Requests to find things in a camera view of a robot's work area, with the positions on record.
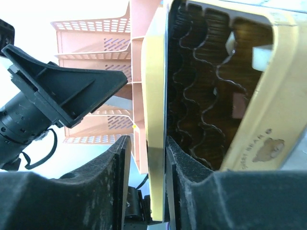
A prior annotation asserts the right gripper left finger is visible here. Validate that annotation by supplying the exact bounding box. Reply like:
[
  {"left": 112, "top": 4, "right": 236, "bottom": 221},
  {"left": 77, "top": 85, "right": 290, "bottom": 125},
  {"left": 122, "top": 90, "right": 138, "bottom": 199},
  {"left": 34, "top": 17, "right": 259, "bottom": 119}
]
[{"left": 0, "top": 136, "right": 131, "bottom": 230}]

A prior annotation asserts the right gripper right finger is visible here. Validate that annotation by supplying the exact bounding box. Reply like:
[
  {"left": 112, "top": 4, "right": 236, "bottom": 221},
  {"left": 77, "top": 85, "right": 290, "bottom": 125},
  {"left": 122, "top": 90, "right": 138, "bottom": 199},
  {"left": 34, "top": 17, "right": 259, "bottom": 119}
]
[{"left": 165, "top": 137, "right": 307, "bottom": 230}]

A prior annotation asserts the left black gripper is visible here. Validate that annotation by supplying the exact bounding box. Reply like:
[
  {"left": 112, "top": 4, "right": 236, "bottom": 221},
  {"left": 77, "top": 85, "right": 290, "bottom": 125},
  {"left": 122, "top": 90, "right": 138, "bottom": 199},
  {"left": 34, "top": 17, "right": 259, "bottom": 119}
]
[{"left": 0, "top": 45, "right": 127, "bottom": 168}]

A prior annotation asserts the silver tin lid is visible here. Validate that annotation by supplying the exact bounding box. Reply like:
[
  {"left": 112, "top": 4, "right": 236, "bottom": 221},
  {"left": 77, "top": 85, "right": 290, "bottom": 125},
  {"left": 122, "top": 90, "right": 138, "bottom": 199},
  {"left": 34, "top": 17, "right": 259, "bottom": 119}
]
[{"left": 141, "top": 0, "right": 170, "bottom": 222}]

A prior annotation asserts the gold chocolate box tray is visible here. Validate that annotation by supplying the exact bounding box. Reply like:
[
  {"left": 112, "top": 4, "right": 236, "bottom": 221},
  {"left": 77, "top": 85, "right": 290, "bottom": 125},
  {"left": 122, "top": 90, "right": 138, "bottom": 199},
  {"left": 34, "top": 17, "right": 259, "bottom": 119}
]
[{"left": 167, "top": 0, "right": 307, "bottom": 171}]

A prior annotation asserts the peach mesh file rack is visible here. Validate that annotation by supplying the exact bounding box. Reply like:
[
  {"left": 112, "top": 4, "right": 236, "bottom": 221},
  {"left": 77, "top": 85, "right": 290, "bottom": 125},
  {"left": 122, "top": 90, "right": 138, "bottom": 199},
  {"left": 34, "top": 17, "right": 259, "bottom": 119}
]
[{"left": 49, "top": 14, "right": 135, "bottom": 146}]

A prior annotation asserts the peach desk organizer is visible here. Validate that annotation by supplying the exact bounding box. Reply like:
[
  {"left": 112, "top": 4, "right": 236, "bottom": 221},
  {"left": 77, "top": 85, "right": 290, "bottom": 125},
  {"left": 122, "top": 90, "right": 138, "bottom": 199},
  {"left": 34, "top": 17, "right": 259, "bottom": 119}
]
[{"left": 129, "top": 0, "right": 161, "bottom": 174}]

